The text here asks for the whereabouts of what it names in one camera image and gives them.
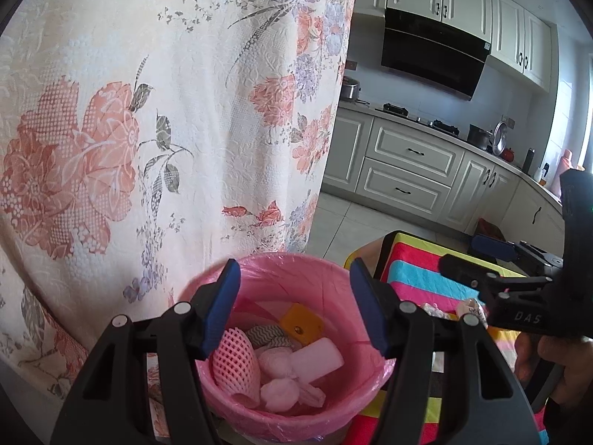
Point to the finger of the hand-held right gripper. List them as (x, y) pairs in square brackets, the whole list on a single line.
[(493, 243), (468, 271)]

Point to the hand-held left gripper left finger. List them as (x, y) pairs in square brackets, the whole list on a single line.
[(222, 308)]

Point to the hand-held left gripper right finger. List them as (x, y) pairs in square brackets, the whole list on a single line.
[(366, 308)]

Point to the trash bin with pink bag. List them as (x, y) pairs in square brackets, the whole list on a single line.
[(333, 282)]

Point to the pink foam fruit net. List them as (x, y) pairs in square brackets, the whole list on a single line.
[(234, 357)]

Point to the yellow sponge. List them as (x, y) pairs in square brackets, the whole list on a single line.
[(301, 329)]

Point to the white foam block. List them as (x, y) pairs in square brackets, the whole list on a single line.
[(317, 357)]

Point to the person's right hand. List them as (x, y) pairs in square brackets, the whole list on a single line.
[(574, 366)]

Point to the red floor bin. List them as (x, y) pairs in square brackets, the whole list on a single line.
[(490, 230)]

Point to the small printed paper cup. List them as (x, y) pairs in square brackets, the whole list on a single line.
[(472, 314)]

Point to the white side base cabinet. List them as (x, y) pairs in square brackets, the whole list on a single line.
[(528, 213)]

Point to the striped tablecloth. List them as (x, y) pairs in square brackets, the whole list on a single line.
[(417, 278)]

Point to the crumpled white tissue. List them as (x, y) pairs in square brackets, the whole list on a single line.
[(433, 310)]

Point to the zigzag patterned cloth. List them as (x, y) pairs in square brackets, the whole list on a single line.
[(268, 334)]

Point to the crumpled tissue ball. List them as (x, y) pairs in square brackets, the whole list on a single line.
[(311, 395), (279, 395), (277, 362)]

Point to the small white bottle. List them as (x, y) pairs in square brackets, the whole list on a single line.
[(543, 175)]

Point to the black bottle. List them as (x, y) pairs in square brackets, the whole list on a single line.
[(529, 161)]

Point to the small red pot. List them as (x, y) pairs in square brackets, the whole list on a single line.
[(508, 154)]

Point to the pink thermos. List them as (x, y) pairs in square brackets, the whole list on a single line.
[(561, 176)]

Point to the round steel lid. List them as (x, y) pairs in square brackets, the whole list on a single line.
[(499, 138)]

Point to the dark cooking pot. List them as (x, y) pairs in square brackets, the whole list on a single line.
[(478, 136)]

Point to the white base cabinet with drawers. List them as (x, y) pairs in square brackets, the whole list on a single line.
[(407, 167)]

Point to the black gas stove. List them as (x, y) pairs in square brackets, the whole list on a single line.
[(394, 109)]

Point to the black range hood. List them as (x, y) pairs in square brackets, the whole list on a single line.
[(431, 55)]

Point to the steel pressure cooker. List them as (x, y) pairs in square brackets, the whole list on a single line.
[(350, 89)]

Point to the floral curtain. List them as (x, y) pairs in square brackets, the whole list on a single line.
[(139, 102)]

